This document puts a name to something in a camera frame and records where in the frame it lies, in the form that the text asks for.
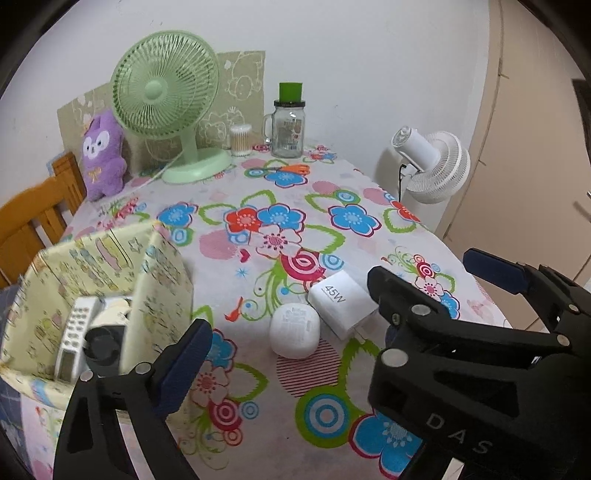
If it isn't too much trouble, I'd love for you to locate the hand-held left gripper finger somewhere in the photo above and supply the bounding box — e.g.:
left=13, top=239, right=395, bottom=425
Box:
left=54, top=318, right=213, bottom=480

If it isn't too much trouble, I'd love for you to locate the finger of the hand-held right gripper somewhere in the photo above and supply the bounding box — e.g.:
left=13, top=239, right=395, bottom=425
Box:
left=464, top=248, right=591, bottom=333
left=368, top=266, right=575, bottom=352

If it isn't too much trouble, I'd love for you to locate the white charger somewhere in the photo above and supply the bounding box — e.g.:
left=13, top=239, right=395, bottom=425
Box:
left=307, top=271, right=380, bottom=341

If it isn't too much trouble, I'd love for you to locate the yellow cartoon-print storage box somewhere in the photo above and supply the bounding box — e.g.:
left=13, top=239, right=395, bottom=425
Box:
left=0, top=219, right=194, bottom=410

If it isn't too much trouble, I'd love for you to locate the black round object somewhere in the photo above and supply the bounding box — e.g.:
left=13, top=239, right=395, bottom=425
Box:
left=83, top=325, right=126, bottom=371

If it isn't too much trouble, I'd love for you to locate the white round case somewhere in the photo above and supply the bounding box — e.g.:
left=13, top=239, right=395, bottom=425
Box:
left=269, top=305, right=322, bottom=360

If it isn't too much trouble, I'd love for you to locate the white remote control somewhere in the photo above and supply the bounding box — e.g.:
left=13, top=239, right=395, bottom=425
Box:
left=54, top=296, right=100, bottom=384

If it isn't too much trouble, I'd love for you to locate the beige cabinet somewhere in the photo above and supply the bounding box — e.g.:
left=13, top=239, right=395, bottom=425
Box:
left=438, top=0, right=591, bottom=326

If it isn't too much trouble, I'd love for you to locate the white fan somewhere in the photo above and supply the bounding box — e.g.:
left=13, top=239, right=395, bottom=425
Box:
left=389, top=125, right=471, bottom=204

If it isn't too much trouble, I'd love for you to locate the floral tablecloth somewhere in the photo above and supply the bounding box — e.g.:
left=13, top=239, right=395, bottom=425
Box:
left=14, top=138, right=514, bottom=480

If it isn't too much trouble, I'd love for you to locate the wooden bed headboard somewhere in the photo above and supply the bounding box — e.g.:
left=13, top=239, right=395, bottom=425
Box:
left=0, top=152, right=88, bottom=290

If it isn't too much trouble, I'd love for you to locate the glass jar with green lid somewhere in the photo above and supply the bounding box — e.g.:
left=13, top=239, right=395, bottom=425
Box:
left=263, top=82, right=307, bottom=160

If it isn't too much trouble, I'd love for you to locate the purple plush toy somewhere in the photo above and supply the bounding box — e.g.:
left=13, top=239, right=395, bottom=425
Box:
left=82, top=109, right=129, bottom=203

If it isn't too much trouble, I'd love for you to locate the cotton swab container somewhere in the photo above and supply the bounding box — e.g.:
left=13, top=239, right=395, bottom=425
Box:
left=229, top=123, right=254, bottom=158

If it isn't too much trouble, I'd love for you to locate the beige cartoon-print board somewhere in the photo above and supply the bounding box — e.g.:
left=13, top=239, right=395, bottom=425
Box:
left=57, top=50, right=267, bottom=177

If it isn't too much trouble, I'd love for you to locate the green desk fan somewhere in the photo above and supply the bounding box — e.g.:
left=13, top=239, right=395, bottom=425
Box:
left=111, top=30, right=232, bottom=186

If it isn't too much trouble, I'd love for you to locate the black fan cable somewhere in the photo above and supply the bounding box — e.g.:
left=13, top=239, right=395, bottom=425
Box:
left=396, top=161, right=410, bottom=203

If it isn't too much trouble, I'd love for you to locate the white fan cable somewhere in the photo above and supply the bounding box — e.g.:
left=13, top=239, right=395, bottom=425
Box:
left=137, top=151, right=186, bottom=186

